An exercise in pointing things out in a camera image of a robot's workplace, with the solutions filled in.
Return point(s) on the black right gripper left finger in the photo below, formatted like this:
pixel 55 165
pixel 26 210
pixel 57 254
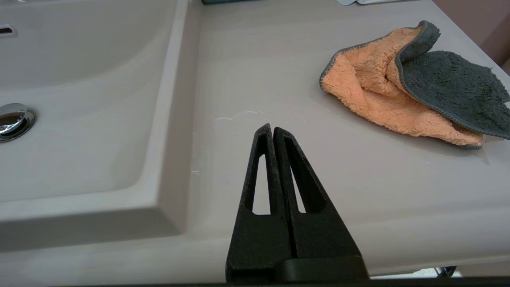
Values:
pixel 259 243

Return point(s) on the beige ceramic sink basin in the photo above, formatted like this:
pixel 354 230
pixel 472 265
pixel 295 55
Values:
pixel 79 131

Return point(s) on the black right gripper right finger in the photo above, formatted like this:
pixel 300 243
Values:
pixel 318 235

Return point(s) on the orange and grey cleaning cloth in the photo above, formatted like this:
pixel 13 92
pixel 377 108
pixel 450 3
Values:
pixel 378 87

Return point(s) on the chrome drain stopper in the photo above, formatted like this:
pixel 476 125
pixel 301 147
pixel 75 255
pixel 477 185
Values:
pixel 12 121

